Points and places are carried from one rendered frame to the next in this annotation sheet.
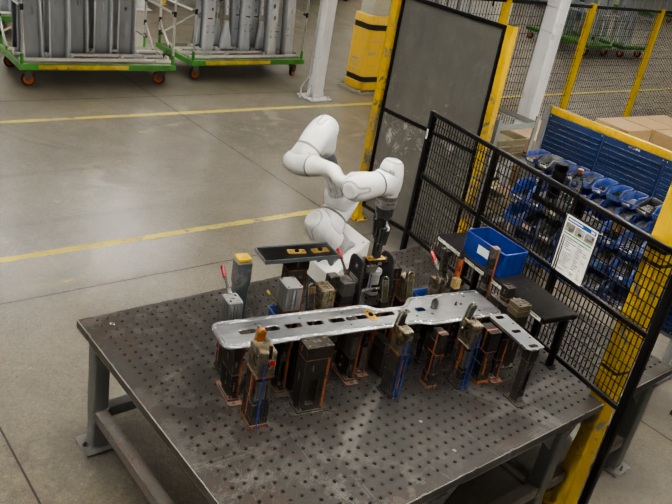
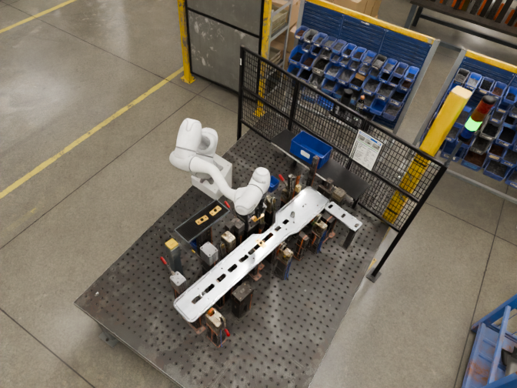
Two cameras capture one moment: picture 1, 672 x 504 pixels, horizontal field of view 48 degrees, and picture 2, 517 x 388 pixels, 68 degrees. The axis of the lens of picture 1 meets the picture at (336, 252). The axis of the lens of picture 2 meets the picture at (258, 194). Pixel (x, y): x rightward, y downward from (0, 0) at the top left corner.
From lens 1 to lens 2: 170 cm
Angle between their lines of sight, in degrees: 29
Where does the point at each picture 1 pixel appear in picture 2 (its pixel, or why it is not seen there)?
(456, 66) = not seen: outside the picture
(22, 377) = (44, 305)
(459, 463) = (335, 315)
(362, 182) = (249, 204)
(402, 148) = (208, 35)
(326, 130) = (195, 134)
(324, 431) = (258, 326)
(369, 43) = not seen: outside the picture
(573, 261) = (365, 156)
